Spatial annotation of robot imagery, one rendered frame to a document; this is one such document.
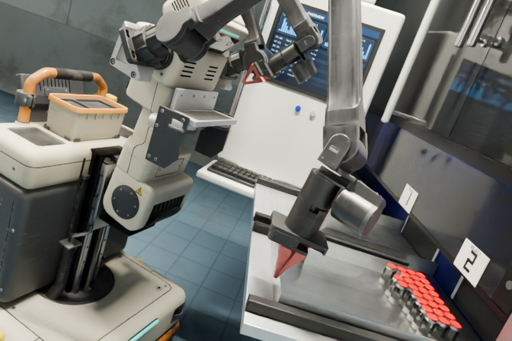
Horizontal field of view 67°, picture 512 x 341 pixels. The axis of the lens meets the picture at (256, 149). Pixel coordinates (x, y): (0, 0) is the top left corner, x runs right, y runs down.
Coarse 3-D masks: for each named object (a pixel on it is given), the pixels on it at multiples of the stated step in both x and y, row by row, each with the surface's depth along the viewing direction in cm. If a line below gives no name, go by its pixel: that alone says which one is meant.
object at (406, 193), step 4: (408, 188) 108; (404, 192) 110; (408, 192) 108; (412, 192) 105; (416, 192) 103; (404, 196) 109; (408, 196) 107; (412, 196) 105; (416, 196) 103; (400, 200) 111; (404, 200) 109; (408, 200) 106; (412, 200) 104; (404, 204) 108; (408, 204) 105; (412, 204) 103; (404, 208) 107; (408, 208) 105; (408, 212) 104
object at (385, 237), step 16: (336, 224) 110; (384, 224) 122; (400, 224) 122; (352, 240) 96; (368, 240) 106; (384, 240) 110; (400, 240) 115; (400, 256) 97; (416, 256) 97; (432, 272) 98
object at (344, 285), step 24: (312, 264) 82; (336, 264) 86; (360, 264) 89; (384, 264) 89; (288, 288) 70; (312, 288) 73; (336, 288) 76; (360, 288) 79; (384, 288) 82; (312, 312) 63; (336, 312) 63; (360, 312) 71; (384, 312) 73; (408, 336) 63
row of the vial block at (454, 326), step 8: (416, 272) 84; (424, 280) 82; (432, 288) 79; (432, 296) 77; (440, 304) 74; (448, 312) 72; (448, 328) 69; (456, 328) 68; (448, 336) 68; (456, 336) 68
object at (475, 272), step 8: (464, 248) 77; (472, 248) 74; (464, 256) 76; (472, 256) 74; (480, 256) 72; (456, 264) 78; (480, 264) 71; (464, 272) 75; (472, 272) 72; (480, 272) 70; (472, 280) 72
